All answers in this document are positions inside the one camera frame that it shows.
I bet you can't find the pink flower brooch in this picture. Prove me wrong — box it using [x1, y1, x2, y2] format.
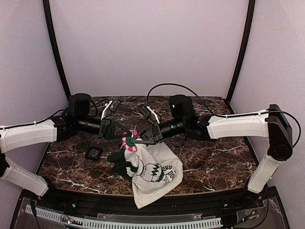
[120, 130, 137, 152]

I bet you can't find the white and green garment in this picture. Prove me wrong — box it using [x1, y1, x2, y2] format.
[107, 143, 183, 209]

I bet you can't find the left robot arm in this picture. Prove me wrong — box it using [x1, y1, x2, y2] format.
[0, 93, 132, 197]

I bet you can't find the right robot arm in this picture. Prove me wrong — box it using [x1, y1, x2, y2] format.
[131, 94, 294, 194]

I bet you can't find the black square box left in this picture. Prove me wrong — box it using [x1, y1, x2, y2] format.
[85, 146, 102, 161]

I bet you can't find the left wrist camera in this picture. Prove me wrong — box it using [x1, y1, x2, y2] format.
[101, 99, 121, 120]

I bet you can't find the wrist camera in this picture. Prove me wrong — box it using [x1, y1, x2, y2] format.
[101, 99, 121, 120]
[137, 105, 162, 124]

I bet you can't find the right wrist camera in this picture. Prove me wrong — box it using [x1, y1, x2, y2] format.
[137, 105, 162, 124]

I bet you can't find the left camera black cable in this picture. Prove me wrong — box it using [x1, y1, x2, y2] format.
[89, 100, 107, 117]

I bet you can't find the camera black cable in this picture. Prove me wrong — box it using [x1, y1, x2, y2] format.
[89, 100, 107, 117]
[146, 83, 227, 119]

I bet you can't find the right camera black cable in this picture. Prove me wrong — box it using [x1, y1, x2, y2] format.
[146, 83, 227, 119]

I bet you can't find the white slotted cable duct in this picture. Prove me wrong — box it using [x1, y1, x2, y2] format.
[36, 208, 223, 229]

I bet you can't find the black aluminium front rail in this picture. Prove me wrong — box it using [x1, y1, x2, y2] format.
[38, 188, 263, 217]

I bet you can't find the left black frame post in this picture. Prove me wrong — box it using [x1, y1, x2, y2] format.
[42, 0, 71, 100]

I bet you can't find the black frame post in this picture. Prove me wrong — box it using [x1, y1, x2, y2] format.
[225, 0, 255, 104]
[42, 0, 71, 100]

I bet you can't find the right black frame post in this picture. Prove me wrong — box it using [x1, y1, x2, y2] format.
[225, 0, 255, 104]

